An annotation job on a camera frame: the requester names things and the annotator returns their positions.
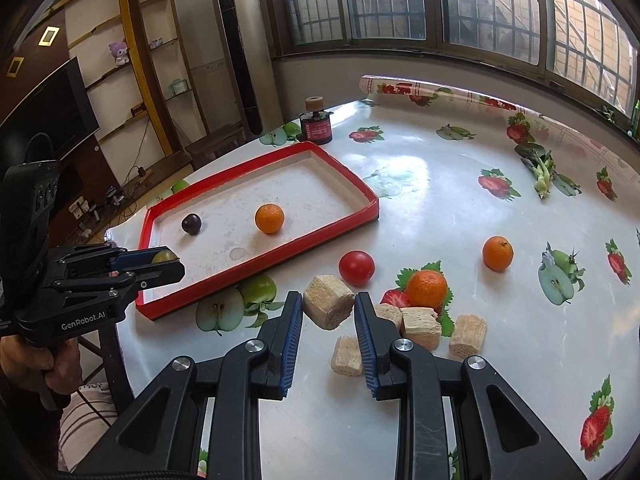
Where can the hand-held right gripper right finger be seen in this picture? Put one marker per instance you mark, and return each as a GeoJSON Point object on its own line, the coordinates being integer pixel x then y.
{"type": "Point", "coordinates": [365, 345]}

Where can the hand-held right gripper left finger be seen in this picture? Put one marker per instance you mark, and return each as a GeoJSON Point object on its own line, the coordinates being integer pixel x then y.
{"type": "Point", "coordinates": [292, 345]}

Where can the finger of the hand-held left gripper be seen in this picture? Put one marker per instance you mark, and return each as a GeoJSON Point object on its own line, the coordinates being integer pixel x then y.
{"type": "Point", "coordinates": [160, 272]}
{"type": "Point", "coordinates": [135, 257]}

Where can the green grape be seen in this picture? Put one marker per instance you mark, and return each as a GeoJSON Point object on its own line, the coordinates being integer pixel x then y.
{"type": "Point", "coordinates": [164, 256]}

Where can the beige puffed grain block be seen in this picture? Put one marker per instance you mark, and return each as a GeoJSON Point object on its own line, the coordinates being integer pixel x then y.
{"type": "Point", "coordinates": [467, 336]}
{"type": "Point", "coordinates": [347, 356]}
{"type": "Point", "coordinates": [421, 327]}
{"type": "Point", "coordinates": [327, 305]}
{"type": "Point", "coordinates": [391, 314]}

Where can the red tomato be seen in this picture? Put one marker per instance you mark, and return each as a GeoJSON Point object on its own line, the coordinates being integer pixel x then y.
{"type": "Point", "coordinates": [356, 268]}

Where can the orange mandarin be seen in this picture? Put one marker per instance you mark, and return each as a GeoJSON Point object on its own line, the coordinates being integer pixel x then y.
{"type": "Point", "coordinates": [497, 254]}
{"type": "Point", "coordinates": [269, 218]}
{"type": "Point", "coordinates": [426, 288]}

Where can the red rimmed white tray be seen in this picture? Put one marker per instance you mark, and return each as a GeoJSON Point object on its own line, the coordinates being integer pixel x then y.
{"type": "Point", "coordinates": [310, 195]}

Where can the person's left hand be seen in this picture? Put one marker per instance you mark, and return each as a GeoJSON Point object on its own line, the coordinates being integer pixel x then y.
{"type": "Point", "coordinates": [62, 360]}

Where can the dark purple plum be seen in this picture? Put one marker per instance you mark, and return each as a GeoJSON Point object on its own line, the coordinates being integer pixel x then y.
{"type": "Point", "coordinates": [191, 223]}

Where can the wooden television cabinet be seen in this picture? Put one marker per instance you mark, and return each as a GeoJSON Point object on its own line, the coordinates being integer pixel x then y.
{"type": "Point", "coordinates": [125, 195]}

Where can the striped cloth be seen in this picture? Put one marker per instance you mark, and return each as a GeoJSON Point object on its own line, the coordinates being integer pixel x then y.
{"type": "Point", "coordinates": [90, 415]}

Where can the dark wooden bench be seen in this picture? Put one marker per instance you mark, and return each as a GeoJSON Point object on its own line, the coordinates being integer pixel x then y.
{"type": "Point", "coordinates": [215, 145]}

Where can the fruit print tablecloth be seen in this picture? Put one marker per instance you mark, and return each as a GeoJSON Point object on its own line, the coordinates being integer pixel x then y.
{"type": "Point", "coordinates": [450, 200]}

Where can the black flat television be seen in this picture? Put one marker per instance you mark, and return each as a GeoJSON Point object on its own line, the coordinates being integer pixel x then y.
{"type": "Point", "coordinates": [50, 110]}

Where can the green box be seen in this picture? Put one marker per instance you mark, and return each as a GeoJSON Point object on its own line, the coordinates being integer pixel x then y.
{"type": "Point", "coordinates": [179, 86]}

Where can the purple plush toy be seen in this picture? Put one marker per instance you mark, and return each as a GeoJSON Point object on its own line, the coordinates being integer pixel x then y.
{"type": "Point", "coordinates": [119, 52]}

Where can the black canister with cork top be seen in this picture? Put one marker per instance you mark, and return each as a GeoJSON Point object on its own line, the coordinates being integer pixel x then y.
{"type": "Point", "coordinates": [316, 127]}

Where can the white standing air conditioner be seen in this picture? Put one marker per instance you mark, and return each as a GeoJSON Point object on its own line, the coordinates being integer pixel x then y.
{"type": "Point", "coordinates": [240, 45]}

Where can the green leafy vegetable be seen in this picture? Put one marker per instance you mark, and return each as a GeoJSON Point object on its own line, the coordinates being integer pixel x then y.
{"type": "Point", "coordinates": [542, 170]}

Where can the barred window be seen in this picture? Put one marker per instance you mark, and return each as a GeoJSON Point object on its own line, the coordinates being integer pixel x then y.
{"type": "Point", "coordinates": [390, 0]}

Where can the wooden wall shelf unit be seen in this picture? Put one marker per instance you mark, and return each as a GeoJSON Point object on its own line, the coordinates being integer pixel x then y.
{"type": "Point", "coordinates": [150, 110]}

